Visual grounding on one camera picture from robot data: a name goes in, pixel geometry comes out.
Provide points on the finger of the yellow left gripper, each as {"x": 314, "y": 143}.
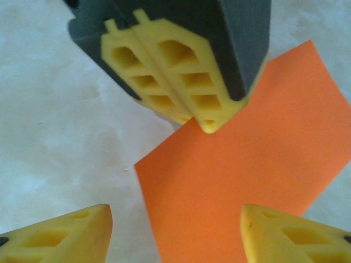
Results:
{"x": 208, "y": 33}
{"x": 109, "y": 46}

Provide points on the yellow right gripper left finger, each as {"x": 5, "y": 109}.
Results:
{"x": 68, "y": 241}

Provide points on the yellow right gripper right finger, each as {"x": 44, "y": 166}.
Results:
{"x": 274, "y": 241}

